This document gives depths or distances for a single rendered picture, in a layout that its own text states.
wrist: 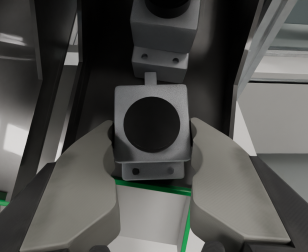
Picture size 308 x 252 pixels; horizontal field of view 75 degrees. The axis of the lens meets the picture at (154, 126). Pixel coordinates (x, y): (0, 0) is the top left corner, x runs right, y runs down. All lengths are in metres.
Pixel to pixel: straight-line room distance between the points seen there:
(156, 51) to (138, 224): 0.27
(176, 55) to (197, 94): 0.04
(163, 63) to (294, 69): 0.88
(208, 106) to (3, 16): 0.20
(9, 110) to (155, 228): 0.26
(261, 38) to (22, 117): 0.22
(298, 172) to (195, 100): 1.73
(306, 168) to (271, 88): 1.04
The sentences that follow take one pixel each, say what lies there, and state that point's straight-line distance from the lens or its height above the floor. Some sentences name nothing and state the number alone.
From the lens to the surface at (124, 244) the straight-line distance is 0.50.
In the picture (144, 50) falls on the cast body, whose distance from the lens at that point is 0.17.
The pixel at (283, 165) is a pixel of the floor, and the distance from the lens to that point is 1.84.
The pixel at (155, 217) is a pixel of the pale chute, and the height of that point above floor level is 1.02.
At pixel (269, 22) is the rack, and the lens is 0.22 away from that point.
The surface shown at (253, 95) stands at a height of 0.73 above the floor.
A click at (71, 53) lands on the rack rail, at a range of 0.22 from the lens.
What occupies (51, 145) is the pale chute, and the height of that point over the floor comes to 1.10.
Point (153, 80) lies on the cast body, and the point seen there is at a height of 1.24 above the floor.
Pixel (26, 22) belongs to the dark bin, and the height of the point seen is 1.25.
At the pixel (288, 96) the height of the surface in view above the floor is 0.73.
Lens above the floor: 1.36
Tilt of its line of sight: 55 degrees down
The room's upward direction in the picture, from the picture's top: 7 degrees clockwise
